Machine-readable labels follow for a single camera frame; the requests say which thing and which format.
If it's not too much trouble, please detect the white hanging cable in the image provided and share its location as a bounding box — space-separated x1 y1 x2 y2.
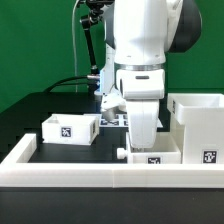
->
71 0 82 94

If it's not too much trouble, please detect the white front drawer tray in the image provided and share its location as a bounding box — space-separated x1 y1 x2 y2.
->
117 132 181 164

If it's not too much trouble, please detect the white drawer cabinet box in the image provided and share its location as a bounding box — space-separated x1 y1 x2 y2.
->
167 93 224 165

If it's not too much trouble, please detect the white drawer tray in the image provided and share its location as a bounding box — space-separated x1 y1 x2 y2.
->
42 114 99 146
117 132 181 164

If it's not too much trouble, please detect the white table border frame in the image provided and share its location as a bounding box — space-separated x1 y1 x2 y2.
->
0 133 224 188

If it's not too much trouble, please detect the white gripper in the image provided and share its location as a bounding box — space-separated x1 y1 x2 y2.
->
101 69 165 149

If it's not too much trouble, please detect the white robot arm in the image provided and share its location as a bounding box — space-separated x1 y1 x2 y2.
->
86 0 202 149

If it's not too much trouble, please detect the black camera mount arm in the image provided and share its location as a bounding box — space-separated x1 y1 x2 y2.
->
80 15 100 77

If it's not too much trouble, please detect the fiducial marker sheet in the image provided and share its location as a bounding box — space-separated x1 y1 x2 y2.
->
83 113 164 129

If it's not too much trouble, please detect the black cable bundle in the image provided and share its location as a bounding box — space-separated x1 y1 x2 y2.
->
43 75 101 94

